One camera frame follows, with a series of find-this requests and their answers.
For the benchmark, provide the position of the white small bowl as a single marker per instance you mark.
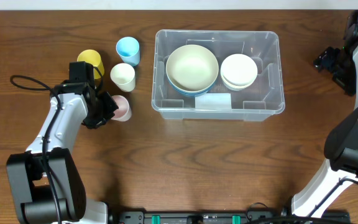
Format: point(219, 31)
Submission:
point(239, 69)

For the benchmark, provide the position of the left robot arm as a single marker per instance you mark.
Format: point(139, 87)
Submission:
point(45, 184)

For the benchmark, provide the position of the pink plastic cup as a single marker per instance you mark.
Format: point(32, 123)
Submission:
point(124, 112)

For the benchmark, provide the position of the clear plastic storage container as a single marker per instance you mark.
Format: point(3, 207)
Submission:
point(257, 102)

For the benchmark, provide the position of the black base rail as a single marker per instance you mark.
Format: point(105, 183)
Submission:
point(254, 216)

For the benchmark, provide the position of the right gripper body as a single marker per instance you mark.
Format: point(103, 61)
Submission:
point(327, 59)

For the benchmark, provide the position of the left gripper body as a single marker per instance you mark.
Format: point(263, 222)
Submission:
point(107, 107)

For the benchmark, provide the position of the beige large bowl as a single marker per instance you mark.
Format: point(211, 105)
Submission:
point(192, 61)

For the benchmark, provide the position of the pale green plastic cup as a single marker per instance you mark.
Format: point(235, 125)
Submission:
point(123, 75)

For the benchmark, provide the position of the yellow plastic cup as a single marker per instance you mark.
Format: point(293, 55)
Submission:
point(93, 57)

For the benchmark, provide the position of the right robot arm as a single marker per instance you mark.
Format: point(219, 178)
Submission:
point(340, 167)

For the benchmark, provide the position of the blue plastic cup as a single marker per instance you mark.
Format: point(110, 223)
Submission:
point(128, 48)

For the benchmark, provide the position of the yellow small bowl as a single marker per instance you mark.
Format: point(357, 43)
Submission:
point(234, 87)

